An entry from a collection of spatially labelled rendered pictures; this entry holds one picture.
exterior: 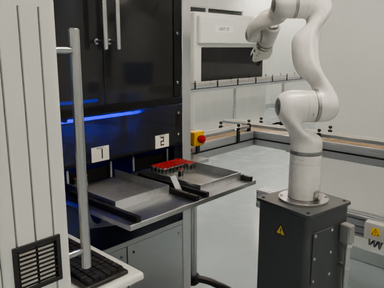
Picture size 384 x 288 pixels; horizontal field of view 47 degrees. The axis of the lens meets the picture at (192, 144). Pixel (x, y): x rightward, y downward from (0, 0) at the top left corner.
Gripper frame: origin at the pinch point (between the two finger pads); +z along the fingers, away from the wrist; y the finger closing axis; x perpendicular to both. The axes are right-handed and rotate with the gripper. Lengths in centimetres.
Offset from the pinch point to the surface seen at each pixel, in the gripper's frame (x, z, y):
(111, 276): -89, -68, -100
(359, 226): -95, 35, 29
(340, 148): -55, 16, 30
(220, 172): -55, -11, -45
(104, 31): -3, -59, -78
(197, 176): -54, -12, -56
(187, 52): 1.7, -23.9, -41.3
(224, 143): -26.4, 35.3, -23.5
